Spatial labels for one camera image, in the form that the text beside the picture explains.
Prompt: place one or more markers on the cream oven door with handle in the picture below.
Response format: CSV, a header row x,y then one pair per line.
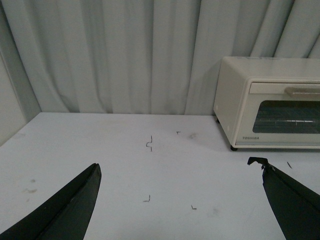
x,y
280,115

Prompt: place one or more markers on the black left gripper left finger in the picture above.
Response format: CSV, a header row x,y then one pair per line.
x,y
65,215

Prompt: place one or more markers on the grey pleated curtain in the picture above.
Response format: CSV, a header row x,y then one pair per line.
x,y
138,56

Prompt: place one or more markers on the cream Toshiba toaster oven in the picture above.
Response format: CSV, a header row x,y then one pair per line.
x,y
236,75

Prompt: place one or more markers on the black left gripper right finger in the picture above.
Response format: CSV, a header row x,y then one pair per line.
x,y
295,206

